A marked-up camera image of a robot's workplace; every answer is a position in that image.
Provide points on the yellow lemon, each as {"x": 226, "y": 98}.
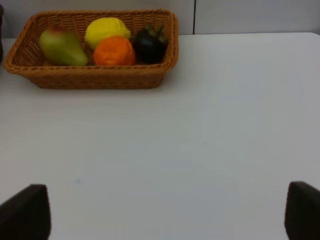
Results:
{"x": 103, "y": 28}

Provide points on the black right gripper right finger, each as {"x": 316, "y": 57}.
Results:
{"x": 302, "y": 212}

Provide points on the orange wicker basket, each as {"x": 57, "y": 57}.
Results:
{"x": 25, "y": 57}

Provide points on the green red pear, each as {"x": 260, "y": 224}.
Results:
{"x": 62, "y": 47}

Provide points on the dark purple mangosteen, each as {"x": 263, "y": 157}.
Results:
{"x": 150, "y": 44}

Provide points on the orange mandarin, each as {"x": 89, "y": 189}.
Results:
{"x": 114, "y": 51}

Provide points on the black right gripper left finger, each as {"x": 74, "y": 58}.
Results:
{"x": 26, "y": 215}

